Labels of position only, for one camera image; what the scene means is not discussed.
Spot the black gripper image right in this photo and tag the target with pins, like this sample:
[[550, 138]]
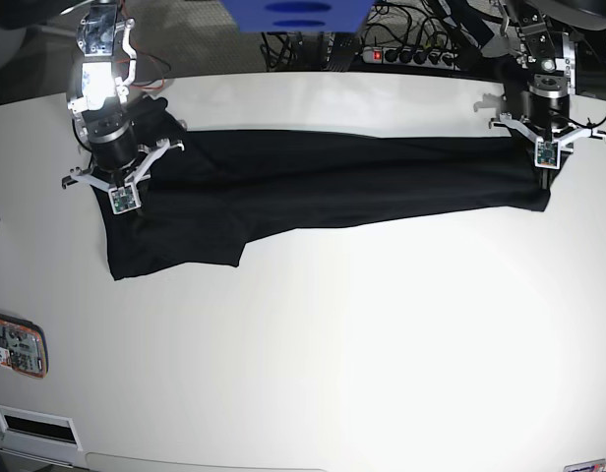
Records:
[[544, 113]]

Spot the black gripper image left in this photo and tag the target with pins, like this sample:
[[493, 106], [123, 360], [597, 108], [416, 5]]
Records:
[[113, 141]]

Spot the black T-shirt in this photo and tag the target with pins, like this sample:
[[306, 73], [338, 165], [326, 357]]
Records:
[[225, 189]]

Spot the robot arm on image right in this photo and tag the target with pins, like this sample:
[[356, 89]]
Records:
[[561, 45]]

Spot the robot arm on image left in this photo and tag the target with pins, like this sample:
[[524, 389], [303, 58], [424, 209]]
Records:
[[106, 73]]

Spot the blue plastic bin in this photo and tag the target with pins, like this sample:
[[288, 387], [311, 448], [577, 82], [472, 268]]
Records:
[[298, 15]]

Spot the sticker at bottom edge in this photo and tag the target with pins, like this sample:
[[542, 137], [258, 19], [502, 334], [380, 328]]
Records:
[[596, 465]]

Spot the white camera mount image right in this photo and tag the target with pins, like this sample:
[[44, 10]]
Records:
[[551, 143]]

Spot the white camera mount image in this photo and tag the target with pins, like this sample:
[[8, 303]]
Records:
[[122, 186], [551, 143]]

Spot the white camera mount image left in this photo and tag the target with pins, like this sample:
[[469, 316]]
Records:
[[122, 186]]

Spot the white power strip red switch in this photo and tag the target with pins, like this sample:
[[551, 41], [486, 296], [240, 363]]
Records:
[[410, 57]]

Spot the white table cable grommet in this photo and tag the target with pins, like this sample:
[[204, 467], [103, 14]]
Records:
[[16, 422]]

